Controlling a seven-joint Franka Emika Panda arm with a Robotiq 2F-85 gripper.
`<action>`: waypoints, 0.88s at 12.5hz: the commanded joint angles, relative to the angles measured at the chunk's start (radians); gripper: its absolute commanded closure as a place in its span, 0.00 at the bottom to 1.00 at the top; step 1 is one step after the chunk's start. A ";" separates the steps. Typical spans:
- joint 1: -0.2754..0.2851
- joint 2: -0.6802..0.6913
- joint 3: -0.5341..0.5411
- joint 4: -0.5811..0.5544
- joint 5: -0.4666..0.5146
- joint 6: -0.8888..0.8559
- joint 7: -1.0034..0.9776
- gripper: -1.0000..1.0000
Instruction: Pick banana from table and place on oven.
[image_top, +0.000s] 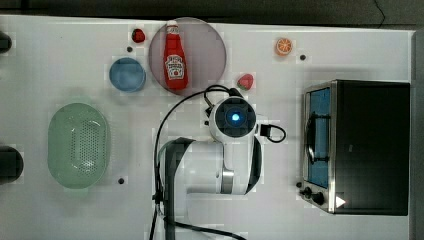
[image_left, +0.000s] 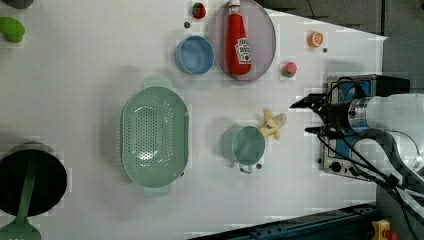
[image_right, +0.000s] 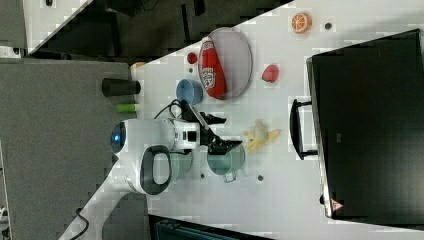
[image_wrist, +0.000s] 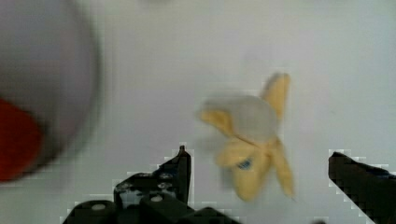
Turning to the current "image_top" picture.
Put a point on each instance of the dark grey object top corner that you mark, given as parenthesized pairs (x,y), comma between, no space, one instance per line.
(5,43)

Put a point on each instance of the toy orange slice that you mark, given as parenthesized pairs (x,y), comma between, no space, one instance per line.
(283,46)

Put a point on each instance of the grey round plate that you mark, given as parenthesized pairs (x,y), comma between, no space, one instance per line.
(205,54)

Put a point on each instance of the black silver toaster oven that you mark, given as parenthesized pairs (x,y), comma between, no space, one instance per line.
(356,147)

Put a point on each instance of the toy strawberry near oven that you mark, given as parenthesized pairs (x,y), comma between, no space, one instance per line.
(245,82)

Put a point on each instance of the red ketchup bottle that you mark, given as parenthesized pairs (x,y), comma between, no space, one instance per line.
(175,67)

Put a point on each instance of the blue bowl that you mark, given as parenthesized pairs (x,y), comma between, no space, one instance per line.
(127,75)

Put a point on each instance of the green oval colander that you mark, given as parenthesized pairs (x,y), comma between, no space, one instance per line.
(78,146)

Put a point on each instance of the toy strawberry at table edge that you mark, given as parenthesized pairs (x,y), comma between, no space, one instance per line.
(138,36)

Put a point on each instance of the black round pot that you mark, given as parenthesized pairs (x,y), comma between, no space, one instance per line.
(11,164)

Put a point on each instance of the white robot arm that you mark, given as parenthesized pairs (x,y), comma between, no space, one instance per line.
(230,163)

